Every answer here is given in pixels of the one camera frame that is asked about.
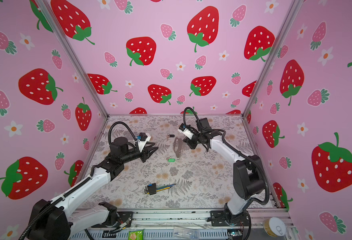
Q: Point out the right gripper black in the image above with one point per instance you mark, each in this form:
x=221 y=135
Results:
x=189 y=141

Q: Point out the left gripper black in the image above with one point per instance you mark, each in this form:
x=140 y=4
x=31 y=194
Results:
x=145 y=154

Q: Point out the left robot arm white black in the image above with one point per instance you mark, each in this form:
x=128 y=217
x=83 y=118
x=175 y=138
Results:
x=54 y=219

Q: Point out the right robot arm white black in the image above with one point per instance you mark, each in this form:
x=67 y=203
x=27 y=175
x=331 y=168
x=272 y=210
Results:
x=249 y=179

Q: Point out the green snack packet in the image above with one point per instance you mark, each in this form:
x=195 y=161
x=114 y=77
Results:
x=136 y=235

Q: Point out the clear plastic bag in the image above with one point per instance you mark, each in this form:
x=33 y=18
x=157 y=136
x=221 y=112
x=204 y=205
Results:
x=185 y=233

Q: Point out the black connector with coloured wires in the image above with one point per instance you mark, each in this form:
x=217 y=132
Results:
x=152 y=189

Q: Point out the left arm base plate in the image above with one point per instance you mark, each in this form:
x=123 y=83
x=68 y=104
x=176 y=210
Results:
x=116 y=220

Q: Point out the aluminium rail frame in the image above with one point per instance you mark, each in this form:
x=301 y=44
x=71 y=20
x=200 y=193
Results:
x=158 y=224

